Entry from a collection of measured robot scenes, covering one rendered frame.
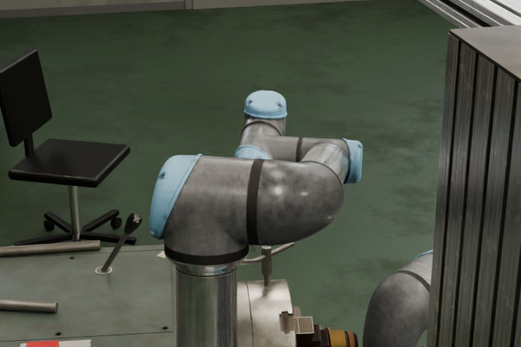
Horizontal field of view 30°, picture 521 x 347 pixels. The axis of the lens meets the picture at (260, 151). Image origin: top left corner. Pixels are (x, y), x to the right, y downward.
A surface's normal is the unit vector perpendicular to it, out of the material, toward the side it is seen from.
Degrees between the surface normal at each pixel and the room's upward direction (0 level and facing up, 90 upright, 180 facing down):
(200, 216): 82
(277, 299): 13
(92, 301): 0
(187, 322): 83
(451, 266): 90
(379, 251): 0
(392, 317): 59
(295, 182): 44
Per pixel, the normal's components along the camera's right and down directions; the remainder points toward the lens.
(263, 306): 0.03, -0.75
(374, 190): 0.00, -0.93
